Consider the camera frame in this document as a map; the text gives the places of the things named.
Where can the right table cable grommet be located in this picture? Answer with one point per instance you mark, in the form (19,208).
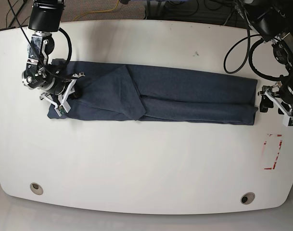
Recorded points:
(247,198)

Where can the black tripod stand leg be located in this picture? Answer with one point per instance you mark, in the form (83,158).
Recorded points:
(17,7)

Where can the table cable grommet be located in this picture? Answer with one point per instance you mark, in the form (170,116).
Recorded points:
(36,189)
(247,198)

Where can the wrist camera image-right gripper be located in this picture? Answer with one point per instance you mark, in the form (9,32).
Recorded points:
(287,121)

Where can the dark blue t-shirt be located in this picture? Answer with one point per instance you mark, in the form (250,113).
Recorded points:
(122,92)

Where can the red tape rectangle marking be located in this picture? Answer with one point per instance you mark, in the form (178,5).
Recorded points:
(271,151)

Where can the left table cable grommet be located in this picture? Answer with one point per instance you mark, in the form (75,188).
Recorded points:
(36,189)

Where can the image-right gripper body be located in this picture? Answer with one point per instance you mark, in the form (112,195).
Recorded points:
(278,93)

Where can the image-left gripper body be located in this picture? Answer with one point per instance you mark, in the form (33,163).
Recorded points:
(61,90)

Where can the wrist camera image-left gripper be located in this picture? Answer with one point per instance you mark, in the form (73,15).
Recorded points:
(62,109)

